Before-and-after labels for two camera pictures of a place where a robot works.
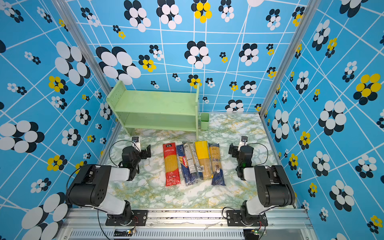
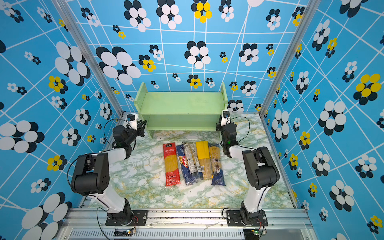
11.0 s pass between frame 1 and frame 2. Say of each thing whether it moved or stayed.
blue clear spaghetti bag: stayed
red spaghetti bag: stayed
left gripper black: moved
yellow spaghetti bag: stayed
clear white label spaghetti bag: stayed
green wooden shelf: moved
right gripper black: moved
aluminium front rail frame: stayed
